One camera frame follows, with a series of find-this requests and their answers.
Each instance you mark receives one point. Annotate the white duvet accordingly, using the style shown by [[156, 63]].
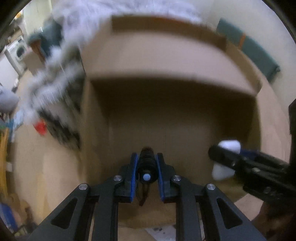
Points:
[[81, 20]]

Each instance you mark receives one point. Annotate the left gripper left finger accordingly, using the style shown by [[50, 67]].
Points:
[[89, 208]]

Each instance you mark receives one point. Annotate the wooden chair frame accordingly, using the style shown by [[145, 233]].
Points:
[[3, 154]]

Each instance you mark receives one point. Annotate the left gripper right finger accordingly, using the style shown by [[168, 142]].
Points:
[[202, 212]]

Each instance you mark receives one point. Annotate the black white shaggy blanket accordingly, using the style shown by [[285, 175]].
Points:
[[54, 95]]

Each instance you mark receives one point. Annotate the grey laundry bag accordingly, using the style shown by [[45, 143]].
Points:
[[8, 100]]

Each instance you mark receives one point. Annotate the red plastic bag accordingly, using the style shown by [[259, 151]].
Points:
[[40, 127]]

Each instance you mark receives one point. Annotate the person's right hand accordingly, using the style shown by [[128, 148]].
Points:
[[276, 222]]

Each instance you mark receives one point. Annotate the open cardboard box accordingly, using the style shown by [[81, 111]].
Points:
[[170, 85]]

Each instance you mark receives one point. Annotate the white washing machine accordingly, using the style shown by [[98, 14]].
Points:
[[15, 53]]

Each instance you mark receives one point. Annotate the white earbuds case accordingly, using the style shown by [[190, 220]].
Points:
[[222, 165]]

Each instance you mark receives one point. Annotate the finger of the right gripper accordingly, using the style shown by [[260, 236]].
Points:
[[257, 156], [227, 158]]

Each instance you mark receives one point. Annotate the white remote control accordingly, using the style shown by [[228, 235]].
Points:
[[165, 233]]

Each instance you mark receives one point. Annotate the teal cushion with orange stripe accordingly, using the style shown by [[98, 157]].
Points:
[[259, 56]]

